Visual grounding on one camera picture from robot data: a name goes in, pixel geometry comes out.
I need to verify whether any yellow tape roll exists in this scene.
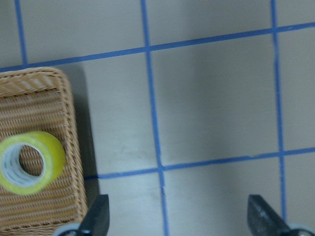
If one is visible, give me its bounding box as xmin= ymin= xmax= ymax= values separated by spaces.
xmin=0 ymin=131 xmax=66 ymax=195

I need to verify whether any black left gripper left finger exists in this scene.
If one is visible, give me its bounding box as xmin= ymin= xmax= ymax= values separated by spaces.
xmin=77 ymin=194 xmax=110 ymax=236

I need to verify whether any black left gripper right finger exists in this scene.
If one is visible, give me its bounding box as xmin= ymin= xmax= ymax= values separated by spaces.
xmin=247 ymin=194 xmax=291 ymax=236

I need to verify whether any brown wicker basket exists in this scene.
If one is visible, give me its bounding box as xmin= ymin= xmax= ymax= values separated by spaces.
xmin=0 ymin=67 xmax=87 ymax=236

